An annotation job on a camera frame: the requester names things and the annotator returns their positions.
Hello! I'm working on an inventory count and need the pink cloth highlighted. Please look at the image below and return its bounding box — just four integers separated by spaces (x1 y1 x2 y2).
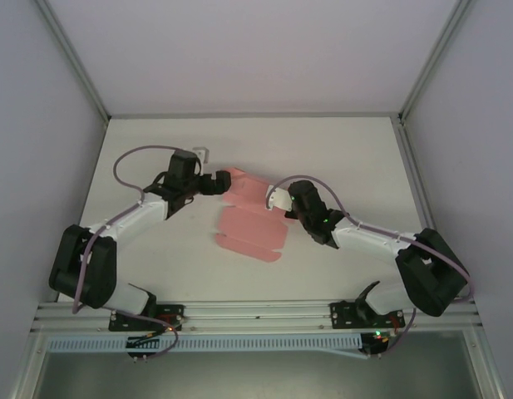
214 165 291 264

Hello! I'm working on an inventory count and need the black right base mounting plate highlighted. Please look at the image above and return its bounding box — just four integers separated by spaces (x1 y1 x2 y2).
329 301 406 330

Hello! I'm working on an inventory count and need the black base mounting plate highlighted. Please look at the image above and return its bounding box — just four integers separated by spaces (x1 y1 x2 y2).
329 301 406 330
109 303 186 333

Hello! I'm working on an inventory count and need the black left base mounting plate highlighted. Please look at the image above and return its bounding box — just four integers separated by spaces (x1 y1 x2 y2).
109 303 186 333

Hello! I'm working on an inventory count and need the grey metal panel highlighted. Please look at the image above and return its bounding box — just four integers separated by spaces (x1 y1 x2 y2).
31 351 492 399

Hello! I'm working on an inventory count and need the aluminium frame crossbar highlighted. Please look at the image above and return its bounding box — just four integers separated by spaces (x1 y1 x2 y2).
106 110 403 121

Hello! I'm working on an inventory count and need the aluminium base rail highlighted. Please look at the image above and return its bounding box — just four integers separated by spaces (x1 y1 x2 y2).
31 299 482 334

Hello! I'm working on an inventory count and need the aluminium side rail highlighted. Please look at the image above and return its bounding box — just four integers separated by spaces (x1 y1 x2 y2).
394 118 453 234

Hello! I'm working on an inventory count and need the white slotted cable duct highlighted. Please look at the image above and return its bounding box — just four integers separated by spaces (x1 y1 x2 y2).
46 334 363 355

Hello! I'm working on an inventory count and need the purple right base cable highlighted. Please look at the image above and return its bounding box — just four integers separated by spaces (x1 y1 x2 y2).
378 309 417 358

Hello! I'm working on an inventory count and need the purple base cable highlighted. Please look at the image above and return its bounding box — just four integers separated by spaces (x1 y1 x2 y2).
378 309 417 358
110 309 179 359

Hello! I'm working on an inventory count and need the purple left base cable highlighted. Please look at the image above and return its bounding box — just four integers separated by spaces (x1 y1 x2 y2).
110 309 179 359

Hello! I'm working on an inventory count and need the aluminium frame post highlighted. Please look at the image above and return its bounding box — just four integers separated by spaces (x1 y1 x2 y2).
397 0 476 126
37 0 112 122

